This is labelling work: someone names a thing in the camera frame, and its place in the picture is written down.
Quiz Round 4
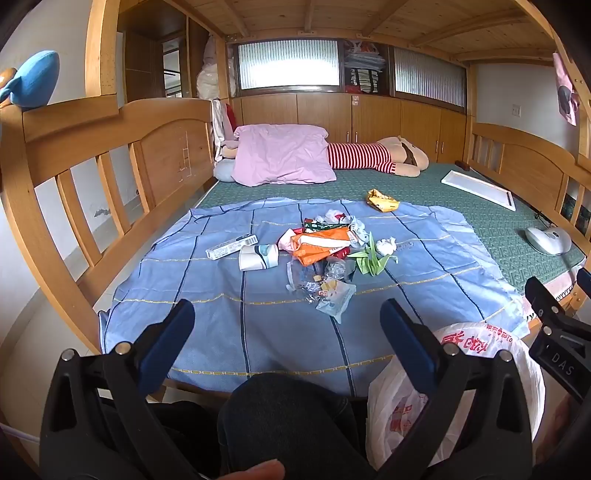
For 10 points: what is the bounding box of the green patterned bed mat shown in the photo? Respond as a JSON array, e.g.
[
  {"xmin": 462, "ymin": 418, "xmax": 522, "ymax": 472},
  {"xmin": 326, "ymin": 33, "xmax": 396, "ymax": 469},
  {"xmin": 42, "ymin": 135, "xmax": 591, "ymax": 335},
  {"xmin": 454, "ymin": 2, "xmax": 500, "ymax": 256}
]
[{"xmin": 194, "ymin": 164, "xmax": 587, "ymax": 296}]

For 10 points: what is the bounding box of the white hanging cloth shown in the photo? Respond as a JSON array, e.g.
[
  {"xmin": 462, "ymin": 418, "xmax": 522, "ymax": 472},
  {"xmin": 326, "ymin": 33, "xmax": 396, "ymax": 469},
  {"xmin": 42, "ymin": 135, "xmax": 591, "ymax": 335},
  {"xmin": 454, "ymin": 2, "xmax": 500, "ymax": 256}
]
[{"xmin": 211, "ymin": 99, "xmax": 227, "ymax": 162}]

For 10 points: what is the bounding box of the white plastic bag red print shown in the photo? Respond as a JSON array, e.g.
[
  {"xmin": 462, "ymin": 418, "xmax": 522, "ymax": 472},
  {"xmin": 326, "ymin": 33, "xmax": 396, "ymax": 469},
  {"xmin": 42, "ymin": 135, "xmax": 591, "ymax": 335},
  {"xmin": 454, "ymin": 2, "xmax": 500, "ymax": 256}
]
[{"xmin": 367, "ymin": 322, "xmax": 546, "ymax": 472}]

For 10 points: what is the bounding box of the light blue cushion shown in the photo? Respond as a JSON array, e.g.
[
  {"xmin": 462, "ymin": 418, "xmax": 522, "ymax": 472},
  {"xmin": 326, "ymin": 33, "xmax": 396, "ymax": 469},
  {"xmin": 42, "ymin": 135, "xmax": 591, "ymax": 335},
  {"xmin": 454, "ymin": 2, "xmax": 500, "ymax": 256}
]
[{"xmin": 213, "ymin": 159, "xmax": 238, "ymax": 183}]

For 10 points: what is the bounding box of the white flat board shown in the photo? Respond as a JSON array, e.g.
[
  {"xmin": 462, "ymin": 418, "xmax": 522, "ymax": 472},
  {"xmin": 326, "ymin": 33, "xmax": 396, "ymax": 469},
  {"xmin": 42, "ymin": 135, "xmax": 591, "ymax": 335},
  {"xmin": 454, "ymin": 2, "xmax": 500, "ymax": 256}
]
[{"xmin": 441, "ymin": 169, "xmax": 515, "ymax": 213}]

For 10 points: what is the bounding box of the pink pillow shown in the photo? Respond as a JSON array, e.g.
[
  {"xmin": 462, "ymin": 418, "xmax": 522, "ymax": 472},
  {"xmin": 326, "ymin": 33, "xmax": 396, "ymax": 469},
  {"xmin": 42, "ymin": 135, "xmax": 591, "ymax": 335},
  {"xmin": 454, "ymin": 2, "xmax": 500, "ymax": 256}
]
[{"xmin": 232, "ymin": 124, "xmax": 338, "ymax": 186}]

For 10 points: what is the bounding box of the wooden bunk bed frame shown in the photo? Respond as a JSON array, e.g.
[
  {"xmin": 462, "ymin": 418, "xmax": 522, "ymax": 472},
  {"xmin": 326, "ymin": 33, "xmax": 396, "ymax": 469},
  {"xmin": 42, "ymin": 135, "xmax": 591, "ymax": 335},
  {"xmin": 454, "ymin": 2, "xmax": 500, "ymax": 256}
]
[{"xmin": 0, "ymin": 0, "xmax": 591, "ymax": 402}]

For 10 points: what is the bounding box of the white bedding bag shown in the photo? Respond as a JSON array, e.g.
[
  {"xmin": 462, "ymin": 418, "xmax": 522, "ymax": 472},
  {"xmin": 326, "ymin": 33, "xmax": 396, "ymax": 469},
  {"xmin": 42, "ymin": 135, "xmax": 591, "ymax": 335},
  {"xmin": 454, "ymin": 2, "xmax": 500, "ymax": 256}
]
[{"xmin": 196, "ymin": 34, "xmax": 236, "ymax": 100}]

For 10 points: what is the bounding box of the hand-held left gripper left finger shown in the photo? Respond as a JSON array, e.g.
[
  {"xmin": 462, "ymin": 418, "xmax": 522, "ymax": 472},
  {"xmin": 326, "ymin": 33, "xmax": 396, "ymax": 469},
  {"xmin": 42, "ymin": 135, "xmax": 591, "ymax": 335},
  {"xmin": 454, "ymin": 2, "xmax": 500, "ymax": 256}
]
[{"xmin": 39, "ymin": 299, "xmax": 197, "ymax": 480}]

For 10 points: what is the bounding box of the white cable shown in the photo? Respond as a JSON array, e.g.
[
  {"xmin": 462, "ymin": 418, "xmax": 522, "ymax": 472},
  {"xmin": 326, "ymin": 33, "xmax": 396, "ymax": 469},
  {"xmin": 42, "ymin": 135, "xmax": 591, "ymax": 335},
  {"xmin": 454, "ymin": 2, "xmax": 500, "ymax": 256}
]
[{"xmin": 0, "ymin": 424, "xmax": 43, "ymax": 445}]

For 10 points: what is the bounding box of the person's left hand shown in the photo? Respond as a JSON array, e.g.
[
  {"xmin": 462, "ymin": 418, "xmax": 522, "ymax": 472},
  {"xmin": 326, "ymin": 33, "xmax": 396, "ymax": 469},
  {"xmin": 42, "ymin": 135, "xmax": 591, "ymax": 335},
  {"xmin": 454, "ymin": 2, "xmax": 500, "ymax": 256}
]
[{"xmin": 217, "ymin": 460, "xmax": 287, "ymax": 480}]

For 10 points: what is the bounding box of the long white carton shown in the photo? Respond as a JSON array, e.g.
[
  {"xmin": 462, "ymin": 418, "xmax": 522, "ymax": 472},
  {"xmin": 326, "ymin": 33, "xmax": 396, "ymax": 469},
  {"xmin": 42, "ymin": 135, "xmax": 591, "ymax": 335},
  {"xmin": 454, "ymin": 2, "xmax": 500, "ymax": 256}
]
[{"xmin": 205, "ymin": 234, "xmax": 259, "ymax": 261}]

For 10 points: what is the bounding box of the pink hanging cloth toy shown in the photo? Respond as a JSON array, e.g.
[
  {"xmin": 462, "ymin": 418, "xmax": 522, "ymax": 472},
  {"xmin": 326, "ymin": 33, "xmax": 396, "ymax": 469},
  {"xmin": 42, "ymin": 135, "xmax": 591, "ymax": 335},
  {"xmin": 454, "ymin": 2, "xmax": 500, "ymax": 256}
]
[{"xmin": 553, "ymin": 52, "xmax": 580, "ymax": 126}]

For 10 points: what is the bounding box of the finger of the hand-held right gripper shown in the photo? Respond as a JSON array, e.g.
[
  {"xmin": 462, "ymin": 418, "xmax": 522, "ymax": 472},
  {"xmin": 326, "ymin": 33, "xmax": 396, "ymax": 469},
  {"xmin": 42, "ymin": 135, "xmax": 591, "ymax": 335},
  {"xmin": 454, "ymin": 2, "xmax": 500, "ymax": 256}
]
[
  {"xmin": 576, "ymin": 267, "xmax": 591, "ymax": 319},
  {"xmin": 525, "ymin": 276, "xmax": 565, "ymax": 326}
]

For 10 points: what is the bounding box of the white teal carton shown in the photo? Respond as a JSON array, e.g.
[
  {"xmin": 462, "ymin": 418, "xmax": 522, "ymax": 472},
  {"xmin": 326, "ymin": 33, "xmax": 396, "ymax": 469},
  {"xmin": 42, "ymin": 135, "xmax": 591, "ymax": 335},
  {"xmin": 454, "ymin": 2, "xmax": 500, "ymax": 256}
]
[{"xmin": 239, "ymin": 244, "xmax": 279, "ymax": 272}]

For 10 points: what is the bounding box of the plush doll striped shirt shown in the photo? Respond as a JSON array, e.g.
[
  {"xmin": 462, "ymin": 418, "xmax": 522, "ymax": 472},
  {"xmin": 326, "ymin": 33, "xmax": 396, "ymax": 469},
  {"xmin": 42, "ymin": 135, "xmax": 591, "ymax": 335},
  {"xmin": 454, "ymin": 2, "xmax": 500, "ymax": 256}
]
[{"xmin": 327, "ymin": 135, "xmax": 430, "ymax": 178}]

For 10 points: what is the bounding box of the blue checked bedsheet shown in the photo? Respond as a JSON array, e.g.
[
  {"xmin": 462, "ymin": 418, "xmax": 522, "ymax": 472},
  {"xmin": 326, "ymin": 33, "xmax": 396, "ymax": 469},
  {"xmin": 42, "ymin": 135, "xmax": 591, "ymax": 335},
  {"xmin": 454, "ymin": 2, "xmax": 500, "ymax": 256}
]
[{"xmin": 98, "ymin": 198, "xmax": 532, "ymax": 400}]

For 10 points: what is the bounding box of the dark wooden wardrobe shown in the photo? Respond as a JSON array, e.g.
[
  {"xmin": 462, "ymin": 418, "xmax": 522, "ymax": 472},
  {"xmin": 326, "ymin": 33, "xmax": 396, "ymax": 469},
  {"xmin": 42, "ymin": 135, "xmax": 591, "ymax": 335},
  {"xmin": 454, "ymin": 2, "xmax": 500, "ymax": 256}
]
[{"xmin": 117, "ymin": 4, "xmax": 218, "ymax": 100}]

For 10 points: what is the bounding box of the wooden wall cabinet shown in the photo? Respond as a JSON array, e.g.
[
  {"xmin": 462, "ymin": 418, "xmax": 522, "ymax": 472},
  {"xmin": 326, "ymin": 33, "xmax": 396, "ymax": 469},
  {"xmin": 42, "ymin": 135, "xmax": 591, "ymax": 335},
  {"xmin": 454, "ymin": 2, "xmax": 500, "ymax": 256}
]
[{"xmin": 231, "ymin": 92, "xmax": 469, "ymax": 164}]

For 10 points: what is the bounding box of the frosted glass window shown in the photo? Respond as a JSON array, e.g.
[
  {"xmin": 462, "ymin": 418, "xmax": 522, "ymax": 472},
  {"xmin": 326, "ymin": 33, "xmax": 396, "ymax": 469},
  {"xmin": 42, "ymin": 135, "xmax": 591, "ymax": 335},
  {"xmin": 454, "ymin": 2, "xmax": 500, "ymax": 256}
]
[
  {"xmin": 238, "ymin": 41, "xmax": 340, "ymax": 88},
  {"xmin": 392, "ymin": 47, "xmax": 467, "ymax": 108}
]

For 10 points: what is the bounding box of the yellow snack wrapper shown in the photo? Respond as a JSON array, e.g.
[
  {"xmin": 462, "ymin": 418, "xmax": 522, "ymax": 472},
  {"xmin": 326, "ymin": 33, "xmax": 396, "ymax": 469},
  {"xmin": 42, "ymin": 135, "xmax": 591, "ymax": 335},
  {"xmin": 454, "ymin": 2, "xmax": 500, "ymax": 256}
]
[{"xmin": 366, "ymin": 189, "xmax": 402, "ymax": 213}]

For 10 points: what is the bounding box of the stack of folded clothes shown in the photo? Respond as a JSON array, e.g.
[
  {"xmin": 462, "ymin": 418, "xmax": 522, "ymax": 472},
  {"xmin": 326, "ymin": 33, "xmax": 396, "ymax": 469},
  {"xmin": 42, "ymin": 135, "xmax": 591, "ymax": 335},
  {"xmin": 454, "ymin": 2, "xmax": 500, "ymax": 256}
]
[{"xmin": 344, "ymin": 41, "xmax": 389, "ymax": 95}]

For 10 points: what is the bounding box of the clear plastic wrapper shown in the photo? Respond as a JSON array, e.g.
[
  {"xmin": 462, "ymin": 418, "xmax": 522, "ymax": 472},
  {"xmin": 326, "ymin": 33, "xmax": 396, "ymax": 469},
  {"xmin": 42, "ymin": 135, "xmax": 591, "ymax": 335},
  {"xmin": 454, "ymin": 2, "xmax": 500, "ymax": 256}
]
[{"xmin": 286, "ymin": 258, "xmax": 347, "ymax": 296}]

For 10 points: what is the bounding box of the blue whale plush toy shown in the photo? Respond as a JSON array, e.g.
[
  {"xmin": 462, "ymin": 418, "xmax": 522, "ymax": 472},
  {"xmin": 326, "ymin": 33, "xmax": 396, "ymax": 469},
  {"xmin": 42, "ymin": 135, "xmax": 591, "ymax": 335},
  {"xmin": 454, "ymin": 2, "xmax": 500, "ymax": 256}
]
[{"xmin": 0, "ymin": 50, "xmax": 61, "ymax": 109}]

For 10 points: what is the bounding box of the green folded paper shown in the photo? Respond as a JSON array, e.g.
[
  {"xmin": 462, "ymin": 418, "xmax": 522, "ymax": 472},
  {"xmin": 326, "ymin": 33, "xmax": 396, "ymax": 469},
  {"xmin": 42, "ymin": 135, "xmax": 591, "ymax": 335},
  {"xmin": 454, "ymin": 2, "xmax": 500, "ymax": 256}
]
[{"xmin": 347, "ymin": 234, "xmax": 399, "ymax": 277}]

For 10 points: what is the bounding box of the clear printed snack packet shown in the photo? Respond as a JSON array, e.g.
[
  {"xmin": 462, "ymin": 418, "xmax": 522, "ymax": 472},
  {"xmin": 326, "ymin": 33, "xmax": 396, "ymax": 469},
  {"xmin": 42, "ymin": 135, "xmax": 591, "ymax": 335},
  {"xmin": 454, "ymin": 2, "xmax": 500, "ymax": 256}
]
[{"xmin": 315, "ymin": 279, "xmax": 357, "ymax": 324}]

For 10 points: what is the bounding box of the orange plastic bag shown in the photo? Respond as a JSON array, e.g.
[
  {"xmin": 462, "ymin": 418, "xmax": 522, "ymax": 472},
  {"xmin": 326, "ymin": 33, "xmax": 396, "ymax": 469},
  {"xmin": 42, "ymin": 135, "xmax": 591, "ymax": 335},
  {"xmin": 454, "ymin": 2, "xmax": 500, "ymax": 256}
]
[{"xmin": 291, "ymin": 229, "xmax": 352, "ymax": 267}]

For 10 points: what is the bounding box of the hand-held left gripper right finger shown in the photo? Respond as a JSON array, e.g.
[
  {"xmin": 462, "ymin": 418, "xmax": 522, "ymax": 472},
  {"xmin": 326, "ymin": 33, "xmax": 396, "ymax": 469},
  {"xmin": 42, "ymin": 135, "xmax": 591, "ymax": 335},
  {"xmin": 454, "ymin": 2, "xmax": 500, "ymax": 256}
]
[{"xmin": 374, "ymin": 299, "xmax": 534, "ymax": 480}]

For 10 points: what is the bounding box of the white oval device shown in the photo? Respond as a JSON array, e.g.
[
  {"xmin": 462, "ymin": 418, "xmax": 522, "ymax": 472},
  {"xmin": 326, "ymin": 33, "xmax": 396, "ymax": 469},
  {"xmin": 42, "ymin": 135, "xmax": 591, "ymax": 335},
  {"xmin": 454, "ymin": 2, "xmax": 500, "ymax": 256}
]
[{"xmin": 525, "ymin": 225, "xmax": 573, "ymax": 256}]

